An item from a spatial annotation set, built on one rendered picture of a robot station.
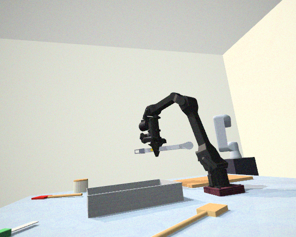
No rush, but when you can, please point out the small tan cylinder with orange top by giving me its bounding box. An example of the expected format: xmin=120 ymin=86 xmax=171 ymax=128
xmin=73 ymin=178 xmax=88 ymax=193

